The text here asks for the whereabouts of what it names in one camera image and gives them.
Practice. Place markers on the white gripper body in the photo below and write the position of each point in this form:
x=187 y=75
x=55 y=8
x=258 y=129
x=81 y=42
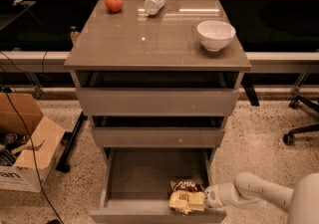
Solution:
x=212 y=195

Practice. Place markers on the brown chip bag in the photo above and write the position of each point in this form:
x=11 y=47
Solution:
x=179 y=197

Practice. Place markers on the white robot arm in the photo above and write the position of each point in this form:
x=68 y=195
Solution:
x=247 y=191

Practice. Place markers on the grey bottom drawer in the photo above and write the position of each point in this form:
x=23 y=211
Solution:
x=137 y=186

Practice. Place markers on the grey drawer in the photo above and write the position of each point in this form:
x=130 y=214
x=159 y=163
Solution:
x=158 y=93
x=158 y=131
x=137 y=186

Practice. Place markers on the grey middle drawer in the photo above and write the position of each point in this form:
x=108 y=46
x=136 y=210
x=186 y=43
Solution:
x=158 y=131

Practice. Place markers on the grey drawer cabinet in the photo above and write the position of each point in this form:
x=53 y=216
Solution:
x=133 y=41

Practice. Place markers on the grey top drawer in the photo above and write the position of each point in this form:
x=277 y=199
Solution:
x=158 y=93

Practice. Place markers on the black table leg right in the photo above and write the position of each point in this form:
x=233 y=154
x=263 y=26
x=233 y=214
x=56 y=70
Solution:
x=250 y=91

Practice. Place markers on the black table leg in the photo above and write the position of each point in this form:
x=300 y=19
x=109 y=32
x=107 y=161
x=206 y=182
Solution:
x=68 y=141
x=250 y=91

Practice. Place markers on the black table leg left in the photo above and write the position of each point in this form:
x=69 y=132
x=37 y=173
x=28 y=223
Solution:
x=68 y=141

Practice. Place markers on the white bowl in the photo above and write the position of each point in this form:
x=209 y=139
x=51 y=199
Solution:
x=215 y=35

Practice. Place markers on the cardboard box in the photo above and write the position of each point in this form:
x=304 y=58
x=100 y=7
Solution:
x=27 y=164

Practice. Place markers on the clear plastic water bottle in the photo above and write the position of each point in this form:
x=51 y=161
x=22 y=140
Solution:
x=153 y=6

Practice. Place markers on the small bottle behind cabinet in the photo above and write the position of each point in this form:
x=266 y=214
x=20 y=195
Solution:
x=74 y=34

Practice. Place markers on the red apple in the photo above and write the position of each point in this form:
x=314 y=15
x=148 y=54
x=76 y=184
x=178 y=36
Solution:
x=114 y=5

